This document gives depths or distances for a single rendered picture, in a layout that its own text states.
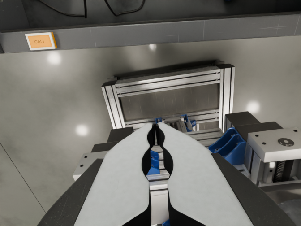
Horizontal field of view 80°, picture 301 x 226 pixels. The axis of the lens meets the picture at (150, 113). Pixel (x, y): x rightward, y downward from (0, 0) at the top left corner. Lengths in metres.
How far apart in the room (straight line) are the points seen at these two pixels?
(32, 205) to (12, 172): 0.50
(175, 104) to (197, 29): 0.90
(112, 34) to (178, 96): 0.90
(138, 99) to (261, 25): 0.93
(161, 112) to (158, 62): 0.37
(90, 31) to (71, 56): 1.07
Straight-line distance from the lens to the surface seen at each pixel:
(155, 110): 1.27
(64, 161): 1.99
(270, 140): 0.58
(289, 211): 0.60
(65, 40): 0.43
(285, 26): 0.48
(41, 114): 1.76
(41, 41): 0.44
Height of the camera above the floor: 1.34
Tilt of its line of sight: 63 degrees down
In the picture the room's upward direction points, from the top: 179 degrees clockwise
